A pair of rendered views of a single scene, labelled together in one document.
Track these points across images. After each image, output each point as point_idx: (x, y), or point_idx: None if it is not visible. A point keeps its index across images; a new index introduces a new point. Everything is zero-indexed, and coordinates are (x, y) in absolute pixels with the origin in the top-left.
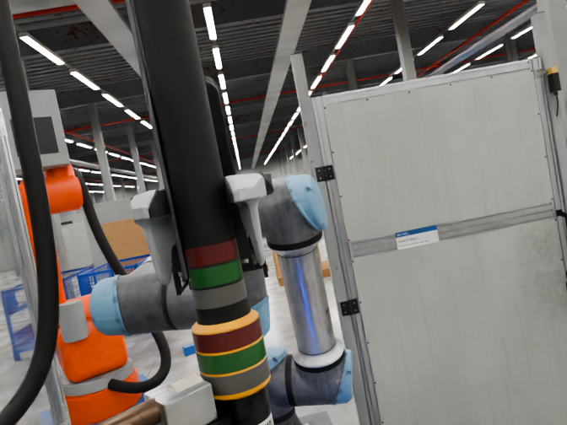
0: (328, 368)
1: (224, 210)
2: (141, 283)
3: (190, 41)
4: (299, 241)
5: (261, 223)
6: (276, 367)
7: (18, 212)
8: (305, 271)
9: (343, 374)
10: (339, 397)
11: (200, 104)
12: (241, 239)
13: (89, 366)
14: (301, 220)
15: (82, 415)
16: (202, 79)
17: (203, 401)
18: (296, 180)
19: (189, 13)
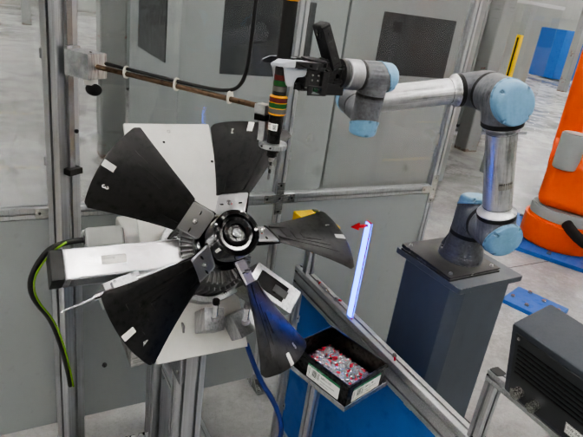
0: (485, 221)
1: (281, 67)
2: (348, 92)
3: (286, 20)
4: (488, 124)
5: (475, 101)
6: (473, 205)
7: (468, 35)
8: (491, 148)
9: (491, 232)
10: (484, 244)
11: (284, 37)
12: (304, 80)
13: (560, 198)
14: (490, 110)
15: (530, 231)
16: (287, 30)
17: (262, 108)
18: (504, 82)
19: (290, 11)
